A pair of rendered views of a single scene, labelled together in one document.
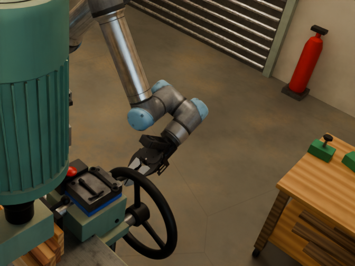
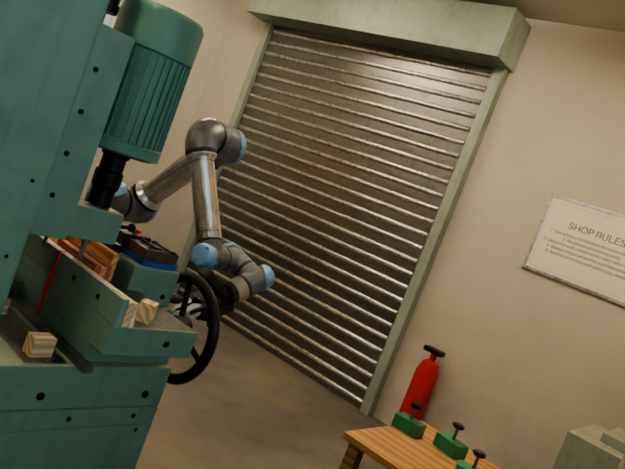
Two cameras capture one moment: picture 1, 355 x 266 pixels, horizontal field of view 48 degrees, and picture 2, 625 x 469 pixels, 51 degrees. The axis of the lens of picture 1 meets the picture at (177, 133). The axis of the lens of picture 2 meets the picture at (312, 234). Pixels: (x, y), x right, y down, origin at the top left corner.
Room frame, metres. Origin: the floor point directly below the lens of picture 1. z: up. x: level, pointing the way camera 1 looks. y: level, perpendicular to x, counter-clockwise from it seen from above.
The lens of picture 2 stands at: (-0.88, -0.32, 1.29)
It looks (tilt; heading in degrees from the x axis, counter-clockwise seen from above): 4 degrees down; 5
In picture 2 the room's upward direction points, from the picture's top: 21 degrees clockwise
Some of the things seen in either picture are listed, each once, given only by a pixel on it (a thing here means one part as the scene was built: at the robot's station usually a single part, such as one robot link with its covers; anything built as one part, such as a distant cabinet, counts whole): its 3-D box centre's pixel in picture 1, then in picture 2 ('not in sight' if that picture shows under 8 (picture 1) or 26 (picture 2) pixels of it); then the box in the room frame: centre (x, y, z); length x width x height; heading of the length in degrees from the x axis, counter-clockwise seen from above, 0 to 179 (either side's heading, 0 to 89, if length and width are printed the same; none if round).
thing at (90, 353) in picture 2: not in sight; (84, 314); (0.51, 0.22, 0.82); 0.40 x 0.21 x 0.04; 55
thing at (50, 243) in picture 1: (31, 228); (85, 261); (0.54, 0.27, 0.93); 0.19 x 0.02 x 0.05; 55
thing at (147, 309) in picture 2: not in sight; (146, 311); (0.38, 0.05, 0.92); 0.04 x 0.03 x 0.04; 8
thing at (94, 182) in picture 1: (86, 183); (146, 247); (0.65, 0.18, 0.99); 0.13 x 0.11 x 0.06; 55
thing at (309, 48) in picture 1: (307, 62); (418, 395); (3.09, -0.92, 0.30); 0.19 x 0.18 x 0.60; 148
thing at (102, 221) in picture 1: (86, 205); (137, 276); (0.64, 0.18, 0.91); 0.15 x 0.14 x 0.09; 55
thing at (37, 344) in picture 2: not in sight; (39, 344); (0.26, 0.19, 0.82); 0.04 x 0.03 x 0.04; 149
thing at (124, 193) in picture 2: not in sight; (105, 198); (1.20, 0.55, 0.98); 0.13 x 0.12 x 0.14; 156
